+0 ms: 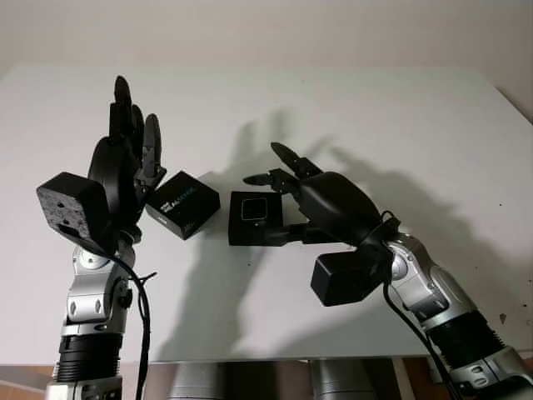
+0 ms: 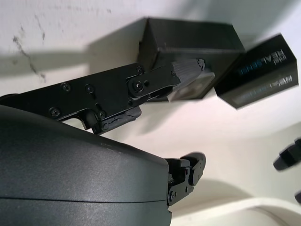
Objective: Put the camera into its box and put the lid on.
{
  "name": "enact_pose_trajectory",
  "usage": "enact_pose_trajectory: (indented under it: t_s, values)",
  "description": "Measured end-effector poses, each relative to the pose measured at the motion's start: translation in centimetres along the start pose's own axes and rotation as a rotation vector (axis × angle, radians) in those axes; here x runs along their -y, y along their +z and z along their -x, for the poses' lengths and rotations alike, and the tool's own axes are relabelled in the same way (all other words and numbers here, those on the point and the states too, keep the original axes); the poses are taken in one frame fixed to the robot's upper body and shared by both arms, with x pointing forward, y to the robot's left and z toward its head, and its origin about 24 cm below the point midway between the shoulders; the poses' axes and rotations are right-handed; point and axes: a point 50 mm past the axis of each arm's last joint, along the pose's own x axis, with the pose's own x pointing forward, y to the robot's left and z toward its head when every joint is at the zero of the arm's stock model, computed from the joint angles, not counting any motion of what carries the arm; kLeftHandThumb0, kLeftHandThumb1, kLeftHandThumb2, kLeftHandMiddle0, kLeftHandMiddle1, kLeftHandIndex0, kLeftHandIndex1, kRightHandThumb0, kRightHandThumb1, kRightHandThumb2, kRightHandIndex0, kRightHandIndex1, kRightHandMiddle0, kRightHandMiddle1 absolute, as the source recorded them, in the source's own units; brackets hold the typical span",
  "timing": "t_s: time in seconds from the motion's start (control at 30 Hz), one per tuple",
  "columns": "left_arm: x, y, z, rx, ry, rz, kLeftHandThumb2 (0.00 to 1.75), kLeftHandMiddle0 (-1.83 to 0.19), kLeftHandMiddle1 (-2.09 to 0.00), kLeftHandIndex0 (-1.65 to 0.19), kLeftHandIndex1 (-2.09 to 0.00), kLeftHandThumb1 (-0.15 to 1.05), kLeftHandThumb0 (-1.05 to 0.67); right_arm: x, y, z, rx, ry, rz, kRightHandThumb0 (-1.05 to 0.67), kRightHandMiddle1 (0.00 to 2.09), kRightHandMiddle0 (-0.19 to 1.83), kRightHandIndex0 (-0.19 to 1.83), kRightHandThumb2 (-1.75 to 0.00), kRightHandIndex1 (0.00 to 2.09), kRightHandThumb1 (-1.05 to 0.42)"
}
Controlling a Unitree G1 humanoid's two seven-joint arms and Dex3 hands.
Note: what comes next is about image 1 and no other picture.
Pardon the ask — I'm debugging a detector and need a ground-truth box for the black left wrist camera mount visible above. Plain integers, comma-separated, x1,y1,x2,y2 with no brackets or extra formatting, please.
36,171,112,252

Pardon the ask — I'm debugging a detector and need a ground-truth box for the small silver camera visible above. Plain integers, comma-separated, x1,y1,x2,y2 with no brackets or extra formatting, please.
240,197,268,223

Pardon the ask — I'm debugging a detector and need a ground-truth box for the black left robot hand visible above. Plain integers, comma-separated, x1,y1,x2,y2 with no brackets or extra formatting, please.
86,74,169,247

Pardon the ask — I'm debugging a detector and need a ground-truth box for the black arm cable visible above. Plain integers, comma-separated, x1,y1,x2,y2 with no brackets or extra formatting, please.
110,253,159,400
372,210,459,400

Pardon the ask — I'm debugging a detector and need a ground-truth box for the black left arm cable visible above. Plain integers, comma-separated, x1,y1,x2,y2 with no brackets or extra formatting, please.
110,253,159,400

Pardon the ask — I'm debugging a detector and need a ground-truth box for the black RealSense box lid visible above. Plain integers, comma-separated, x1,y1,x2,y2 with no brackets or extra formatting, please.
144,169,222,241

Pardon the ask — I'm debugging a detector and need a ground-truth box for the black box with foam insert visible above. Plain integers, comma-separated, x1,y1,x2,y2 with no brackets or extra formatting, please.
227,190,287,248

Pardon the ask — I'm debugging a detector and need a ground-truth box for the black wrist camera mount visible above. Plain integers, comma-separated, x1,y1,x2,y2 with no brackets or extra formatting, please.
36,171,112,252
310,245,386,308

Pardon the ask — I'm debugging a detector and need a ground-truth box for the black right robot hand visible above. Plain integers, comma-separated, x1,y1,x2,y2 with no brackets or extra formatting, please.
242,141,386,248

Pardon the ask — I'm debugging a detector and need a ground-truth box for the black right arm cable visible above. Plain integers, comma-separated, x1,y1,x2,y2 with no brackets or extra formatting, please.
372,210,459,400

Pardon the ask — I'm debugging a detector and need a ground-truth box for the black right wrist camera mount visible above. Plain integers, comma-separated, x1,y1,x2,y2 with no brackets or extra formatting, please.
310,245,386,308

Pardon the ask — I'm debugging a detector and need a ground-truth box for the grey robot leg cylinder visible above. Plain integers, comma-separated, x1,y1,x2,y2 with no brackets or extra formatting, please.
172,361,229,400
311,360,370,400

